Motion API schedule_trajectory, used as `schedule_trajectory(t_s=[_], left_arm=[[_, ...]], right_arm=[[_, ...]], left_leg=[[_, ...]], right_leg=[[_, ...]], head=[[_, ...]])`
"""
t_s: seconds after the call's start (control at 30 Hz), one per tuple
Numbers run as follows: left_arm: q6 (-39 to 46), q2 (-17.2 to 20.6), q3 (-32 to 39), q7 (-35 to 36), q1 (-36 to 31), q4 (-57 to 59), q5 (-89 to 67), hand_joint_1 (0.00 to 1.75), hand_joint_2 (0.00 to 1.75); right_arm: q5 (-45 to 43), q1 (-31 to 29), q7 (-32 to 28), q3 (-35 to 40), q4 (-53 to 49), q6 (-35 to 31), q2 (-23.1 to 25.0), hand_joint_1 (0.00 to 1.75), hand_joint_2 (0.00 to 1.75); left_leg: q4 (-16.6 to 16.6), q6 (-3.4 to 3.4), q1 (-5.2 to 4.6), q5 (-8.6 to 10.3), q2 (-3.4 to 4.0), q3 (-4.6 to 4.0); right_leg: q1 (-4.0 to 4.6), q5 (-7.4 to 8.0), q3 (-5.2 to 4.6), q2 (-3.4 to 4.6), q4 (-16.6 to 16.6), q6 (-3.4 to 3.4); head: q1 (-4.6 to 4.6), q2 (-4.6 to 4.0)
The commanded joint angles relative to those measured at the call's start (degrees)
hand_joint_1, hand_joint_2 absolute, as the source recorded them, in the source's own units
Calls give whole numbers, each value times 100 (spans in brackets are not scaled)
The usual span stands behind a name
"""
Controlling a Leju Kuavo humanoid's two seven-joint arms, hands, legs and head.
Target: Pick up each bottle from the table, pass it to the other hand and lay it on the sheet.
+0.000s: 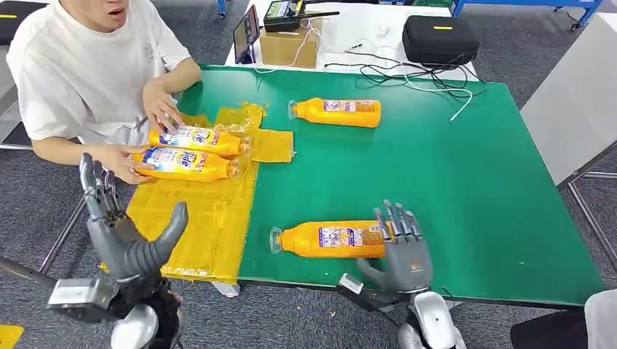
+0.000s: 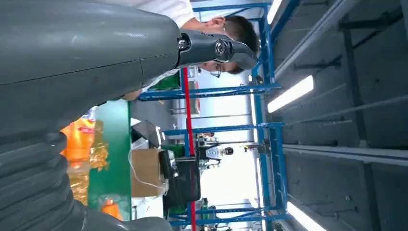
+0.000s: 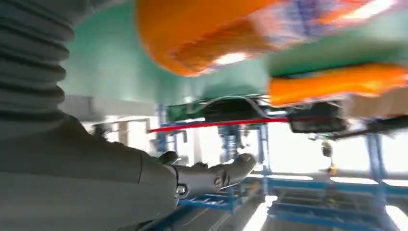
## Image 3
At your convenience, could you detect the red bar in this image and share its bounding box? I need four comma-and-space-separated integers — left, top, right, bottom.
149, 117, 290, 133

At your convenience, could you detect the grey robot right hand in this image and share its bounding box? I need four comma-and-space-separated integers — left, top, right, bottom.
0, 115, 257, 231

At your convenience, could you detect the thick white cable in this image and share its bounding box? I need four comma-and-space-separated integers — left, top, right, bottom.
188, 95, 268, 118

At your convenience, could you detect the blue metal frame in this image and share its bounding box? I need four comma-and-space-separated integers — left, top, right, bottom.
154, 104, 408, 231

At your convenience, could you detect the black remote controller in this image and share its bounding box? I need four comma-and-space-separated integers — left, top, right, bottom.
288, 102, 408, 140

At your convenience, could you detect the black carrying case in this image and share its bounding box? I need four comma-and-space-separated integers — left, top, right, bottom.
203, 98, 266, 122

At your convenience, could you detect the green table mat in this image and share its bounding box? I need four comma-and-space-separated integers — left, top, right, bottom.
59, 0, 408, 113

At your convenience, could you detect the cardboard box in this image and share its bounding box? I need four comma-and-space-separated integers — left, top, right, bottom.
345, 87, 408, 119

